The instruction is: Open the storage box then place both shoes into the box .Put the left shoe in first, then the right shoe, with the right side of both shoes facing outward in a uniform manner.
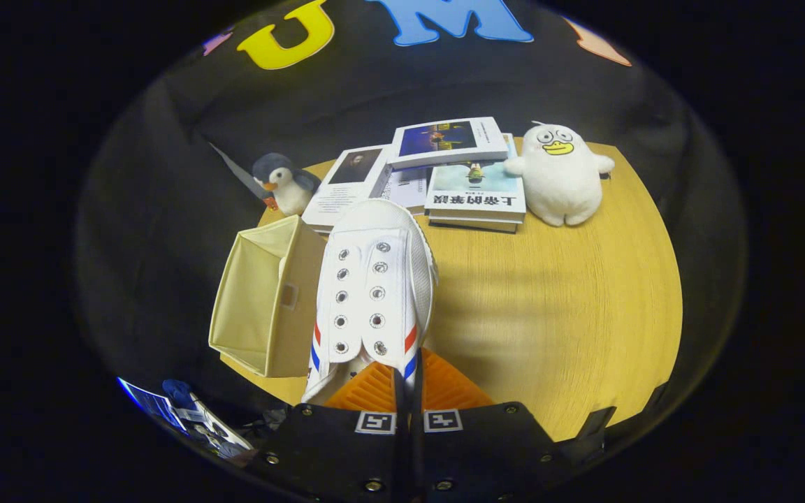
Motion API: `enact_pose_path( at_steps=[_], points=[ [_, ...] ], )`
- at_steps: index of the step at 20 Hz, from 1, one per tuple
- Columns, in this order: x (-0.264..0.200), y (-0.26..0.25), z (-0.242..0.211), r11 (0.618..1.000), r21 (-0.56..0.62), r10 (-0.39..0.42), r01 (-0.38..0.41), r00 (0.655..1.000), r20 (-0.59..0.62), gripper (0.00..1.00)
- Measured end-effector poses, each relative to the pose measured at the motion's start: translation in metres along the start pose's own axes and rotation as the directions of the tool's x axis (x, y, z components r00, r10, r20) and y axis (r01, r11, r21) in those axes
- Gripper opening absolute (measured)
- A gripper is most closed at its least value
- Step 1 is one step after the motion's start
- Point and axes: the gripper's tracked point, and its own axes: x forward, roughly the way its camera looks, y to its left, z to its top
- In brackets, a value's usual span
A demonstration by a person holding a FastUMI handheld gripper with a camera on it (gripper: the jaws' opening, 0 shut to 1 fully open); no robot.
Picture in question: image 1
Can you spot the black backdrop cloth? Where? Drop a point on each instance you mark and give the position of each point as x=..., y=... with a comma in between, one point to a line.
x=165, y=175

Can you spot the blue cloth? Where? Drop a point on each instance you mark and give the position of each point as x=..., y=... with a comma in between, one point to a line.
x=177, y=391

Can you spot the plain white book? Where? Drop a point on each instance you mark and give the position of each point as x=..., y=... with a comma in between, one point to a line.
x=406, y=188

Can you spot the blue penguin plush toy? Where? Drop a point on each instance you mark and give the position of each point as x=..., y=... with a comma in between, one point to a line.
x=294, y=195

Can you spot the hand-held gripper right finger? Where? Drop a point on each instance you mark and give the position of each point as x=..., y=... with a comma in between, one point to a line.
x=486, y=454

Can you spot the white striped canvas shoe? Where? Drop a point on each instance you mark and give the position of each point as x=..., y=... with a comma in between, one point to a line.
x=374, y=279

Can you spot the book with pale teal cover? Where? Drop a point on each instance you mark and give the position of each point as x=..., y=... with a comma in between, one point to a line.
x=476, y=192

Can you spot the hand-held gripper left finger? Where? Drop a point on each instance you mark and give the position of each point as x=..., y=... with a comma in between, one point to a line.
x=332, y=454

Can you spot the white book with portrait cover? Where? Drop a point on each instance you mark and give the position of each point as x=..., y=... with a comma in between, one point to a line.
x=346, y=188

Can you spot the beige fabric storage box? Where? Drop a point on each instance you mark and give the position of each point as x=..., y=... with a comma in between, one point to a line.
x=256, y=300

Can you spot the book with blue picture cover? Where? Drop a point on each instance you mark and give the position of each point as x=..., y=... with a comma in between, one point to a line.
x=444, y=143

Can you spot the white duck plush toy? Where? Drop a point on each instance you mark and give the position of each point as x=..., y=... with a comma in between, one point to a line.
x=560, y=188

